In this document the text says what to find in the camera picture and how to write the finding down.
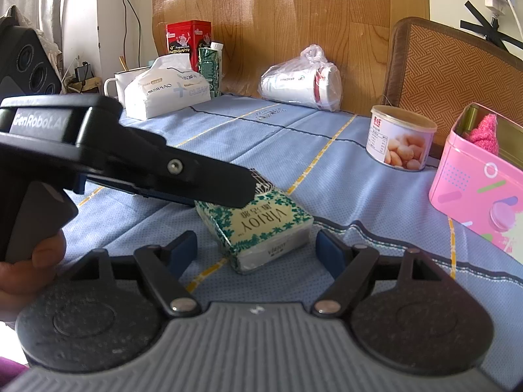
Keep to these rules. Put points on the yellow topped stand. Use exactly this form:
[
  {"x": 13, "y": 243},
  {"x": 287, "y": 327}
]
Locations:
[{"x": 83, "y": 86}]

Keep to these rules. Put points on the black tape cross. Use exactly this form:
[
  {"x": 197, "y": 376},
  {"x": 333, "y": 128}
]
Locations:
[{"x": 488, "y": 28}]

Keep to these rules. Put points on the green leaf print tissue pack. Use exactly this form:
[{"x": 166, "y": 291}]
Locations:
[{"x": 261, "y": 228}]

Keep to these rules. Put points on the pink knitted cloth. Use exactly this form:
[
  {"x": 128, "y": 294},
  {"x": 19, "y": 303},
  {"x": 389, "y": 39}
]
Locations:
[{"x": 486, "y": 134}]

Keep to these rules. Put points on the white food can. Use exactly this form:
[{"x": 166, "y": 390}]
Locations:
[{"x": 398, "y": 143}]

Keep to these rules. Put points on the blue checked tablecloth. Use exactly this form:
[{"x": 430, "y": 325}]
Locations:
[{"x": 327, "y": 151}]

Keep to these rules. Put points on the white enamel mug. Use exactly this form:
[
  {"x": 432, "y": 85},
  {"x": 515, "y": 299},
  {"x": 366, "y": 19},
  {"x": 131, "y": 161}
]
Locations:
[{"x": 116, "y": 85}]

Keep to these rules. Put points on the red printed tin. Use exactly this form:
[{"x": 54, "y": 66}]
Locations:
[{"x": 186, "y": 39}]

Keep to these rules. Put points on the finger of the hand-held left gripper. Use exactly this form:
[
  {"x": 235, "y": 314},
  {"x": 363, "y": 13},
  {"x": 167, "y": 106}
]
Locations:
[
  {"x": 196, "y": 175},
  {"x": 106, "y": 183}
]

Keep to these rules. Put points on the black device with round holes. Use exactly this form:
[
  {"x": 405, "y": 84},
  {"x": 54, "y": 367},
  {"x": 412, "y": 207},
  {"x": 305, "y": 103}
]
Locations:
[{"x": 28, "y": 61}]

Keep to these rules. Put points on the person's left hand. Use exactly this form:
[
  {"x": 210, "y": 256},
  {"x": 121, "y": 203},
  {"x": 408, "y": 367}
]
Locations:
[{"x": 24, "y": 281}]

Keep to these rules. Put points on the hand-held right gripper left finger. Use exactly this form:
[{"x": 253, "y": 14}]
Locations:
[{"x": 186, "y": 249}]

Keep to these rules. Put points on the gold spoon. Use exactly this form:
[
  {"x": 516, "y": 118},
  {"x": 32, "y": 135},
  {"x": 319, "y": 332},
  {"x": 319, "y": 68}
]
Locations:
[{"x": 122, "y": 64}]

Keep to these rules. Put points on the white tissue pack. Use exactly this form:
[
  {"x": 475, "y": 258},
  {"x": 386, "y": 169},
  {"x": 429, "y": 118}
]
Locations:
[{"x": 163, "y": 94}]

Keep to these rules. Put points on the woven chair back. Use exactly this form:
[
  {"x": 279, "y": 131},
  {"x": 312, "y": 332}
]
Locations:
[{"x": 449, "y": 73}]

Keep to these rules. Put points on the green drink carton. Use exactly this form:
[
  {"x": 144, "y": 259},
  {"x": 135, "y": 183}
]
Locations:
[{"x": 210, "y": 69}]

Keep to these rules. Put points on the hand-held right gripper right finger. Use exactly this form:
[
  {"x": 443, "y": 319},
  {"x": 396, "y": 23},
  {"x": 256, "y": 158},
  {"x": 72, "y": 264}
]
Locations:
[{"x": 329, "y": 249}]

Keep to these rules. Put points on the wood grain board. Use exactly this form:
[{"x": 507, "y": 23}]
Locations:
[{"x": 286, "y": 8}]

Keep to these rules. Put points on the pink tin box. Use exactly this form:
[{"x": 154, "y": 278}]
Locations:
[{"x": 470, "y": 188}]

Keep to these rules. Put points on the purple garment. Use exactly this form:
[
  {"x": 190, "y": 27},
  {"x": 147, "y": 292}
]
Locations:
[{"x": 10, "y": 375}]

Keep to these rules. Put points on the bagged paper cup stack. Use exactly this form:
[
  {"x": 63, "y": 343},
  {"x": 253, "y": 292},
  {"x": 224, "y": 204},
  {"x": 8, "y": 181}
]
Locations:
[{"x": 294, "y": 83}]

